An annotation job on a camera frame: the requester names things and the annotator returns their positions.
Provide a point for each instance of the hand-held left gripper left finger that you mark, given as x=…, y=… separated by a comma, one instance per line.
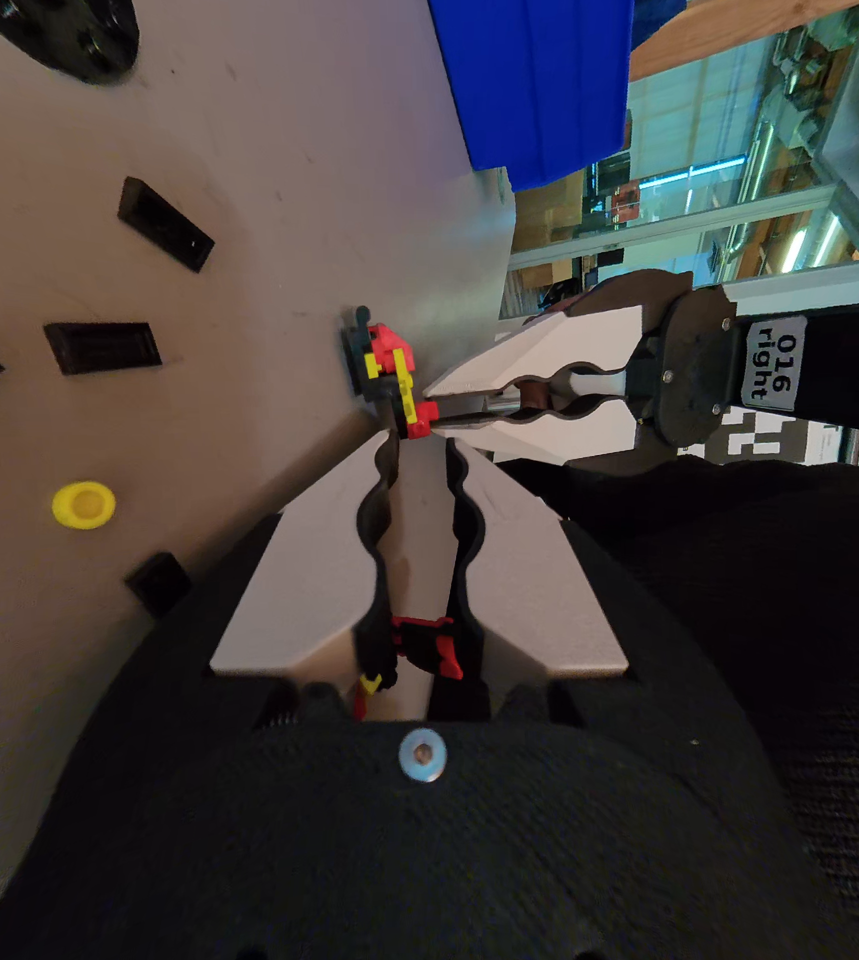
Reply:
x=309, y=577

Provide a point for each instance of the framed black white tag sign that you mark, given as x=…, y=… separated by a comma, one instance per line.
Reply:
x=812, y=446

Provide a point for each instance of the yellow wing lego assembly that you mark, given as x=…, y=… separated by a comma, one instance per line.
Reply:
x=392, y=352

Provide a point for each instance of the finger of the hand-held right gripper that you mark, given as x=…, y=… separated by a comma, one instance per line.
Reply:
x=549, y=442
x=572, y=337

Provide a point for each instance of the wooden ceiling beam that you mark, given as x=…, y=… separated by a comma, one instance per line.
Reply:
x=699, y=45

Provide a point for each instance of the striped black red lego assembly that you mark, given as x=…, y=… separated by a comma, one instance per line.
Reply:
x=441, y=652

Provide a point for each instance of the round black lego plate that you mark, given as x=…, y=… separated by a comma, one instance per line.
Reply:
x=92, y=37

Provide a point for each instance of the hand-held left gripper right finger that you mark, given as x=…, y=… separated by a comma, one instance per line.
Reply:
x=534, y=592

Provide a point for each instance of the blue plastic bin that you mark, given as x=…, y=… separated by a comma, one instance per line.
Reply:
x=534, y=82

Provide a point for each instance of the yellow round lego piece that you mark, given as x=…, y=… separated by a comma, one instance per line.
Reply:
x=84, y=504

